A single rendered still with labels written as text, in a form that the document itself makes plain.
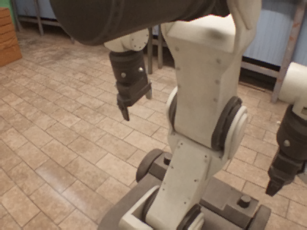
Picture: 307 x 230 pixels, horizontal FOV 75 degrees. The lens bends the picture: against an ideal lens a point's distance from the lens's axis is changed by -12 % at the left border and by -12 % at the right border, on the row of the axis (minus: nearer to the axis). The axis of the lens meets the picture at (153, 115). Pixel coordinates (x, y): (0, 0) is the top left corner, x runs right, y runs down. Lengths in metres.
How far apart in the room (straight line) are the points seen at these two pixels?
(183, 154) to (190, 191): 0.10
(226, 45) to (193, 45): 0.06
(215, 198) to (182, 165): 0.33
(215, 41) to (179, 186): 0.41
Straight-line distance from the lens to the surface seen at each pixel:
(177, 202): 0.67
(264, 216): 0.94
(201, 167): 0.61
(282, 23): 1.82
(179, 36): 0.43
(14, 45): 3.00
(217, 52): 0.40
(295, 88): 0.37
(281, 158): 0.47
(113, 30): 0.19
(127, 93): 0.62
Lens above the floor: 0.95
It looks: 37 degrees down
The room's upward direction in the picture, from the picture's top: straight up
